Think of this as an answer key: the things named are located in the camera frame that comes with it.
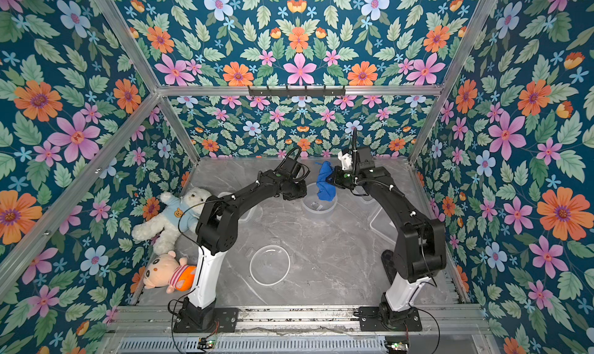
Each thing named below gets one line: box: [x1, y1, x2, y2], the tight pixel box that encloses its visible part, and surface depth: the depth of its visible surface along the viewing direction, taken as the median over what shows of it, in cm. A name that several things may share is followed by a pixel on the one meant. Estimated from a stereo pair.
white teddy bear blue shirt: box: [131, 187, 212, 256], surface depth 92 cm
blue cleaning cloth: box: [315, 160, 336, 202], surface depth 86 cm
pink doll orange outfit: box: [143, 250, 197, 294], surface depth 78 cm
